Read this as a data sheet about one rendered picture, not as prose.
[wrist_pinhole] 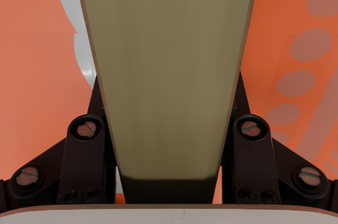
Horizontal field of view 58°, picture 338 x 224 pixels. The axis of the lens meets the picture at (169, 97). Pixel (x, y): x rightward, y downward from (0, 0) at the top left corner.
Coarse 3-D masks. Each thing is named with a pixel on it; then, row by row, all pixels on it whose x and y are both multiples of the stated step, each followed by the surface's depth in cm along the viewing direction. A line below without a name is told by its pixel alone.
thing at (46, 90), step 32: (0, 64) 18; (32, 64) 18; (64, 64) 18; (256, 64) 18; (0, 96) 20; (32, 96) 20; (64, 96) 20; (256, 96) 20; (0, 128) 23; (32, 128) 23; (64, 128) 23; (0, 160) 26
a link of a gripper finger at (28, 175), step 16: (96, 80) 12; (96, 96) 11; (96, 112) 11; (64, 144) 10; (32, 160) 9; (48, 160) 9; (112, 160) 11; (16, 176) 9; (32, 176) 9; (48, 176) 9; (16, 192) 9; (32, 192) 9; (48, 192) 9
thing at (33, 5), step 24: (0, 0) 15; (24, 0) 15; (48, 0) 15; (264, 0) 15; (288, 0) 15; (0, 24) 16; (24, 24) 16; (48, 24) 16; (264, 24) 16; (288, 24) 16
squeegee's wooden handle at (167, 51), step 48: (96, 0) 5; (144, 0) 5; (192, 0) 5; (240, 0) 5; (96, 48) 5; (144, 48) 5; (192, 48) 5; (240, 48) 6; (144, 96) 6; (192, 96) 6; (144, 144) 7; (192, 144) 7; (144, 192) 9; (192, 192) 9
